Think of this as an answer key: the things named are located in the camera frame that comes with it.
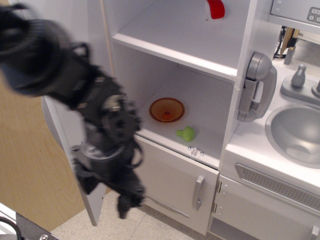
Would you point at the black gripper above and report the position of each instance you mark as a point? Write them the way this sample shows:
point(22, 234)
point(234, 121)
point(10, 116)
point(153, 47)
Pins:
point(114, 169)

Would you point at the white fridge door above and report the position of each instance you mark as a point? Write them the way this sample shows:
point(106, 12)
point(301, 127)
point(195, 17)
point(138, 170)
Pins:
point(83, 21)

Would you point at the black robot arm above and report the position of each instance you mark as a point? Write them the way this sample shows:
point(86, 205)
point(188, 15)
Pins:
point(38, 59)

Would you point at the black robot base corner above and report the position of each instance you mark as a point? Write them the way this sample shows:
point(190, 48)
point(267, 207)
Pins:
point(22, 229)

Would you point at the white lower freezer door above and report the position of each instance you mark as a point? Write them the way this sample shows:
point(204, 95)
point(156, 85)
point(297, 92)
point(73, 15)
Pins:
point(169, 179)

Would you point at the white magnetic door catch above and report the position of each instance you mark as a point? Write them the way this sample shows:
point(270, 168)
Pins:
point(195, 152)

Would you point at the plywood board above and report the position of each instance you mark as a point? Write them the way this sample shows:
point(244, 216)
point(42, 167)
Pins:
point(36, 178)

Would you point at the green toy broccoli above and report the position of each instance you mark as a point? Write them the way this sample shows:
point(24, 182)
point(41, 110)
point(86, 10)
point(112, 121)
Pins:
point(188, 134)

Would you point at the orange plastic bowl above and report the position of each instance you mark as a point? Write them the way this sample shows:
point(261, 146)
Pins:
point(167, 110)

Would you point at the white oven door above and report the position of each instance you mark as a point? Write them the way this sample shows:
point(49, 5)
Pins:
point(261, 215)

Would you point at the white toy kitchen cabinet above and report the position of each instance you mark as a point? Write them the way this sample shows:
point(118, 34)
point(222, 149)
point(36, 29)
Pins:
point(172, 49)

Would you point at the grey toy telephone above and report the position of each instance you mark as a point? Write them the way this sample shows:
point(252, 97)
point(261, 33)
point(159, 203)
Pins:
point(258, 89)

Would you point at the grey toy sink basin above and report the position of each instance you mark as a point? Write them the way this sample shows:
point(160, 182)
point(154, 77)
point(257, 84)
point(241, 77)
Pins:
point(294, 132)

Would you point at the grey vent panel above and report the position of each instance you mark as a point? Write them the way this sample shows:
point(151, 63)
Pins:
point(279, 187)

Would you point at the grey toy faucet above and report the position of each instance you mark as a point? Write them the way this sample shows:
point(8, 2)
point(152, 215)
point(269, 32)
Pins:
point(297, 86)

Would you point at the red toy item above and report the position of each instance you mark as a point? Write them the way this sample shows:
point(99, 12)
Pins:
point(216, 9)

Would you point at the grey toy microwave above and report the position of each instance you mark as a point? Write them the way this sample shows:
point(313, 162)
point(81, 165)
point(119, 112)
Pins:
point(305, 12)

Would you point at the grey freezer door handle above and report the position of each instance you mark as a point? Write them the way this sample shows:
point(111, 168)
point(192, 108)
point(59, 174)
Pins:
point(196, 199)

